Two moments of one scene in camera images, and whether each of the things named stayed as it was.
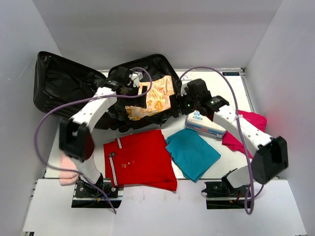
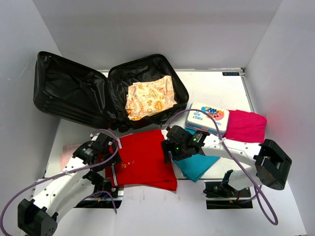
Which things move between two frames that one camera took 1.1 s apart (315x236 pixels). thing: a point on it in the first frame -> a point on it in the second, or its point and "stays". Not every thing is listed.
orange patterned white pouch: (158, 99) stays
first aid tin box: (197, 121) stays
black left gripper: (142, 101) -> (113, 147)
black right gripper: (174, 103) -> (168, 145)
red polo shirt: (140, 160) stays
